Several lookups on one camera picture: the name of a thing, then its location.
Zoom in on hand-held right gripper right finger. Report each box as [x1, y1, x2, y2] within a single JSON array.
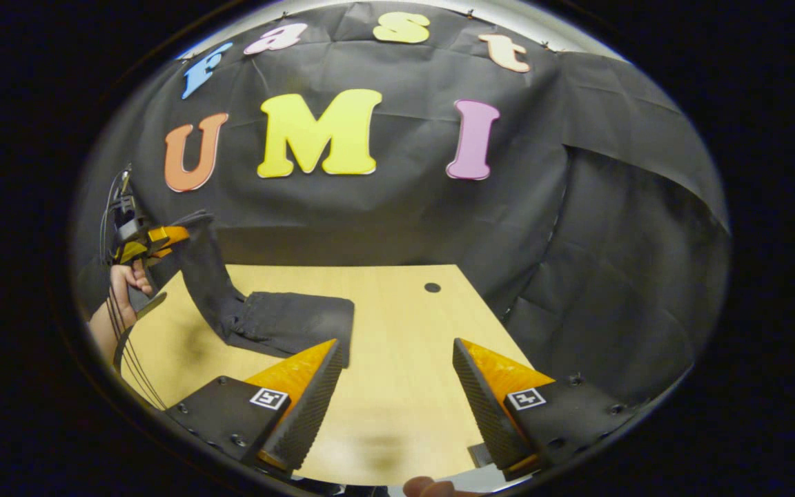
[[453, 338, 647, 482]]

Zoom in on dark grey jeans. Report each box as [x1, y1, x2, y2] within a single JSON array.
[[170, 211, 355, 368]]

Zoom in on black backdrop cloth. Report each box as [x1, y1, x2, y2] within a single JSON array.
[[77, 3, 729, 408]]

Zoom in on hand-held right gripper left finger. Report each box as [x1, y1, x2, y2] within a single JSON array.
[[166, 338, 345, 478]]

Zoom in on black cable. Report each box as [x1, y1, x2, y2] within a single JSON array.
[[104, 276, 167, 411]]

